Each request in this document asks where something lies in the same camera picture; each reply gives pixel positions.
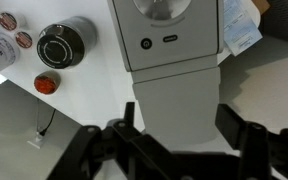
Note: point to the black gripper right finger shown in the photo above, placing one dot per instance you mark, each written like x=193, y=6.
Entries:
x=257, y=150

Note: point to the black lidded steel tumbler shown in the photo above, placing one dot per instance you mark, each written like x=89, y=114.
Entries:
x=62, y=45

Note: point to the white square table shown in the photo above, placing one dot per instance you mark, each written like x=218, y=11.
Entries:
x=260, y=5

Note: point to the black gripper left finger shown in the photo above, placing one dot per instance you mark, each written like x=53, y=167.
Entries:
x=117, y=150

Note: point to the white wall outlet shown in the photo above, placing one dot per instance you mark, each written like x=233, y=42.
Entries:
x=35, y=141

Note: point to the red succulent in small pot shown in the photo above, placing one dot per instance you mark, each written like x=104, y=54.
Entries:
x=46, y=83

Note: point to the clear jar silver lid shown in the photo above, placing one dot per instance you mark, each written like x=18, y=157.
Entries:
x=0, y=53

